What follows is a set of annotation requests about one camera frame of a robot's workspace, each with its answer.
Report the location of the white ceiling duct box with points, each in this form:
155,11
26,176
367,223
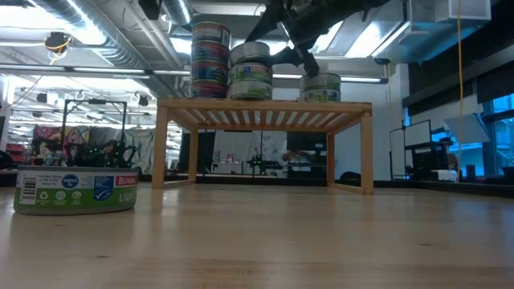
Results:
441,24

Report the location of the blue lit window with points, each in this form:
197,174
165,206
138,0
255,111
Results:
502,140

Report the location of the white monitor screens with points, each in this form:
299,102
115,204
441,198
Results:
417,132

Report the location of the red storage bins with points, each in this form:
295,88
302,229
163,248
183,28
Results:
16,150

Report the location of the background black robot arms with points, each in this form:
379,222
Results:
100,154

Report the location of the black dome object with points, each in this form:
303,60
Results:
350,176

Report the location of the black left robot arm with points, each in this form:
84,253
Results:
150,8

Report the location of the black metal frame rig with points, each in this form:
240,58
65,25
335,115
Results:
96,101

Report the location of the white tilted board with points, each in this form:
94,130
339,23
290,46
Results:
467,128

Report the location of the black panel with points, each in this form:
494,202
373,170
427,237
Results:
206,152

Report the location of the small white box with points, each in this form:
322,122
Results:
443,175

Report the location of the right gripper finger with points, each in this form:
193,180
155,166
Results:
267,22
307,56

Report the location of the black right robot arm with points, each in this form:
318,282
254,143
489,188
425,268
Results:
361,6

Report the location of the long ceiling light bar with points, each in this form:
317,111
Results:
361,79
100,70

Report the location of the grey white cloth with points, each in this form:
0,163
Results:
140,148

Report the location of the colourful patterned cloth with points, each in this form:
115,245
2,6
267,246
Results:
48,138

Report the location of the wooden slatted shelf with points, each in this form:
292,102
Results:
366,152

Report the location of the silver ceiling air duct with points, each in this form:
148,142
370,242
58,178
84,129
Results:
120,56

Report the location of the black aluminium table frame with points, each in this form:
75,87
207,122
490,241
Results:
462,188

